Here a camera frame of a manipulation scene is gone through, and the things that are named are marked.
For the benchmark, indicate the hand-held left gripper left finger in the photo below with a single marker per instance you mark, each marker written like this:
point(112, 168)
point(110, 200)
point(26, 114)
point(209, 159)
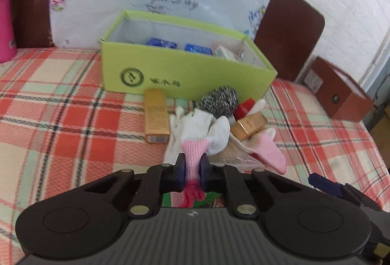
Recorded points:
point(181, 172)

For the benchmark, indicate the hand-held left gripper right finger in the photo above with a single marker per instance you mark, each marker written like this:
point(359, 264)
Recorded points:
point(203, 173)

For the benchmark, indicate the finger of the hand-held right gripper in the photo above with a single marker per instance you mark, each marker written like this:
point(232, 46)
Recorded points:
point(324, 184)

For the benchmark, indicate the steel wool scourer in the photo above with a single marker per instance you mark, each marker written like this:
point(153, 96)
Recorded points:
point(219, 99)

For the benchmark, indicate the lime green cardboard box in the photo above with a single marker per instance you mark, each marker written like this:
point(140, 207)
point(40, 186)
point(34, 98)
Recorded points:
point(189, 70)

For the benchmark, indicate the gold box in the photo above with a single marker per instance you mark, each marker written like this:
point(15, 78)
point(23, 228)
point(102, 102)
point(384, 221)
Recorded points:
point(248, 125)
point(155, 115)

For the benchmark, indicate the brown shoe box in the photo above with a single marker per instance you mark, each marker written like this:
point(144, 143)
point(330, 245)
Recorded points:
point(344, 100)

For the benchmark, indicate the white barcode box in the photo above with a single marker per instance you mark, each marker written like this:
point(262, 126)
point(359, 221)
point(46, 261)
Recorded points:
point(224, 52)

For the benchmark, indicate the blue packet right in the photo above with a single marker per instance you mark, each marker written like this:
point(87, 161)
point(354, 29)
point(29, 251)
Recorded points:
point(198, 48)

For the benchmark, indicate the blue patterned box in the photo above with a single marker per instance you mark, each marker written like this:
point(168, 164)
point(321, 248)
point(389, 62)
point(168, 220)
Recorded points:
point(161, 42)

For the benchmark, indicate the plaid blanket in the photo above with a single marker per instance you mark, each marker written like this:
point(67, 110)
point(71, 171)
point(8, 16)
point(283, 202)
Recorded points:
point(61, 119)

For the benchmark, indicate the brown wooden headboard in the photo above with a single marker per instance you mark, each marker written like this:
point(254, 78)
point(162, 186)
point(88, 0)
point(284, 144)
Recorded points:
point(289, 27)

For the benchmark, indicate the pink thermos bottle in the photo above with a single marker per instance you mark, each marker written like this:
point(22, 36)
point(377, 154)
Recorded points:
point(6, 24)

